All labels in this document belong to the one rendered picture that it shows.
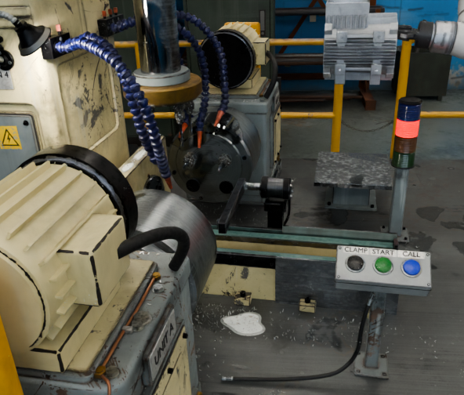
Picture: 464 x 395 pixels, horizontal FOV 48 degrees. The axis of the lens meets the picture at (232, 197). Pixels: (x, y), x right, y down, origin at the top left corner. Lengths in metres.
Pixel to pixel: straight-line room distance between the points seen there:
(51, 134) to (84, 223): 0.54
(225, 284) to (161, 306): 0.59
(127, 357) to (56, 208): 0.20
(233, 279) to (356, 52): 0.73
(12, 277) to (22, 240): 0.04
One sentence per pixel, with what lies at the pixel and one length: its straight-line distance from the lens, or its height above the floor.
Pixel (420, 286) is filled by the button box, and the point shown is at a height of 1.05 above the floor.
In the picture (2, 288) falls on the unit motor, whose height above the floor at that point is 1.30.
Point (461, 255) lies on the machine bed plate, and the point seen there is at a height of 0.80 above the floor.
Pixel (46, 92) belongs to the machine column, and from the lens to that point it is 1.13.
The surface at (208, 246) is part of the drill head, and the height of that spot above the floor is 1.07.
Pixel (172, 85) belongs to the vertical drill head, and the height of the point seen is 1.34.
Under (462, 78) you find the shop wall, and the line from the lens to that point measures 6.54.
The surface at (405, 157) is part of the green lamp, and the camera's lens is 1.49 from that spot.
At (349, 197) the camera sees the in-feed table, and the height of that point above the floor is 0.83.
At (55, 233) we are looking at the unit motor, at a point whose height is 1.32.
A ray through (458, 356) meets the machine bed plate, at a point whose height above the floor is 0.80.
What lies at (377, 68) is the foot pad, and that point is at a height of 1.28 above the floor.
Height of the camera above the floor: 1.61
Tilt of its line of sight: 26 degrees down
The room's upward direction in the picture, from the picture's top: 2 degrees counter-clockwise
